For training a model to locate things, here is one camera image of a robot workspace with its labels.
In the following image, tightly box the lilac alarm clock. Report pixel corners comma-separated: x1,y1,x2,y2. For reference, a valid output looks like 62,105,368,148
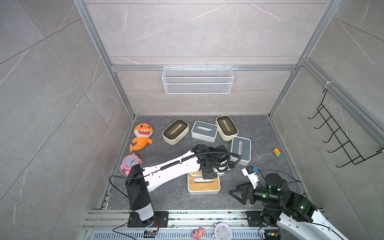
214,223,233,240

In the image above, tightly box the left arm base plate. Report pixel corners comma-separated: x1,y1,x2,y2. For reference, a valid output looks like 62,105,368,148
127,211,169,228

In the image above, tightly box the pink alarm clock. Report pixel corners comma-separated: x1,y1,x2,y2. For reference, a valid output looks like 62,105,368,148
119,153,143,176

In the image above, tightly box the white tissue box grey lid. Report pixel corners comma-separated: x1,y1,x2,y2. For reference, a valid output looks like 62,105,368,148
191,121,218,143

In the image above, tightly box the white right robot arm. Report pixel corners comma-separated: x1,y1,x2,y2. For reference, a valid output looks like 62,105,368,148
229,169,347,240

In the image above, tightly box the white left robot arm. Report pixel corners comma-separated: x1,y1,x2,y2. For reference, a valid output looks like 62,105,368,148
125,144,241,227

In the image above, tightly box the pink bear figurine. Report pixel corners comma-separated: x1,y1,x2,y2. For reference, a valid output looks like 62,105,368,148
192,228,206,240

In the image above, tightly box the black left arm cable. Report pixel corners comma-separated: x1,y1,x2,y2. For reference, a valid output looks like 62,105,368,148
160,150,242,172

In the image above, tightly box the cream tissue box dark lid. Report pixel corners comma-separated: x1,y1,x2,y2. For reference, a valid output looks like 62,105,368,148
162,119,189,146

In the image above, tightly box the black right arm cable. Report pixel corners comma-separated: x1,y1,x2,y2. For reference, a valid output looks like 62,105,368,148
257,168,302,188

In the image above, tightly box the white tissue box grey top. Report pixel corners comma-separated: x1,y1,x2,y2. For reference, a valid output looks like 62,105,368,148
231,136,252,166

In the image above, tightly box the small green orange toy car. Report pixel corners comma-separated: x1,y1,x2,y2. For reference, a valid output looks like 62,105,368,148
273,148,281,157

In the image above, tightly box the orange shark plush toy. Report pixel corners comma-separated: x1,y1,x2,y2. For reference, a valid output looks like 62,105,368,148
130,123,154,153

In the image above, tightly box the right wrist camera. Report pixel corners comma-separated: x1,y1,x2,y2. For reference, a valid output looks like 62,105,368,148
242,165,260,189

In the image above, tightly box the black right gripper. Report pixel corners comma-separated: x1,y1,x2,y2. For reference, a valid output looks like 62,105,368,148
229,180,282,205

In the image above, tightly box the black wall hook rack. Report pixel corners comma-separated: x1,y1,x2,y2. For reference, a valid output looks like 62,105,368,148
307,90,384,168

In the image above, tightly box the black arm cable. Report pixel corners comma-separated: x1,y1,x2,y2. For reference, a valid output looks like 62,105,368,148
160,150,242,172
257,168,302,188

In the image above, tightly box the white wire mesh basket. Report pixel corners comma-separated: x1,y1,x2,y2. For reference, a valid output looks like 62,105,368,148
162,67,235,95

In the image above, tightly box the cream tissue box brown lid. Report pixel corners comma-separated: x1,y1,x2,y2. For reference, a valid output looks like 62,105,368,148
216,115,239,141

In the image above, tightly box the white tissue box wooden lid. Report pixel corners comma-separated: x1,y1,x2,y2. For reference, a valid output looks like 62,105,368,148
188,173,221,195

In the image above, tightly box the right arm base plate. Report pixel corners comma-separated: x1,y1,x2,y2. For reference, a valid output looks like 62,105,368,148
245,211,269,227

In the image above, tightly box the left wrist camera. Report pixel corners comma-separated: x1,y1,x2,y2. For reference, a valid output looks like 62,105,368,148
215,162,236,173

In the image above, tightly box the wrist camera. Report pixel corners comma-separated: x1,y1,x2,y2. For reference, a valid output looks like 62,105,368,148
215,162,236,173
242,165,260,189

